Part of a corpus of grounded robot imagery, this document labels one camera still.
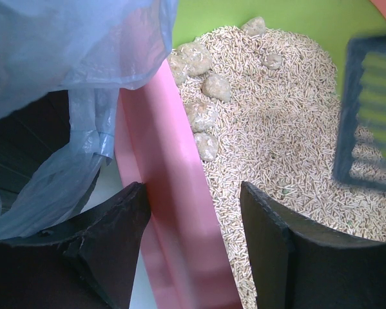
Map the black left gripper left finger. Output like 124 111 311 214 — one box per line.
0 182 151 309

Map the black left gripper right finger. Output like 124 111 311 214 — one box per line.
240 182 386 308

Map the pink green litter box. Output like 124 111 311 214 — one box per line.
115 1 386 308

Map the black slotted litter scoop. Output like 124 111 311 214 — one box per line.
333 33 386 192

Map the black trash bin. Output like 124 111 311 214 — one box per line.
0 89 100 207

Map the blue plastic bin liner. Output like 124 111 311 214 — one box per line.
0 1 178 240

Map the beige cat litter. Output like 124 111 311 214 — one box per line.
166 25 386 309

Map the litter clump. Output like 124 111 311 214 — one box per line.
264 53 282 70
176 42 213 77
193 133 219 162
202 74 231 102
241 16 266 37

